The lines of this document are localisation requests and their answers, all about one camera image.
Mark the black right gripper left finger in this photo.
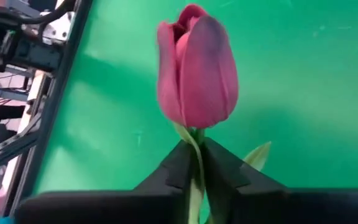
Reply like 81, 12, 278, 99
16, 139, 196, 224

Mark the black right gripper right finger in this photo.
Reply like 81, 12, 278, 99
203, 138, 358, 224

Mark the crimson artificial tulip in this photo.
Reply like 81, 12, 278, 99
156, 3, 272, 224

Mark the green table mat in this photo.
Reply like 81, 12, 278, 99
31, 0, 358, 224

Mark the black aluminium table frame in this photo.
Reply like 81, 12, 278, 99
0, 0, 93, 218

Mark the black clamp mount device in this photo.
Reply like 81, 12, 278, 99
0, 4, 65, 73

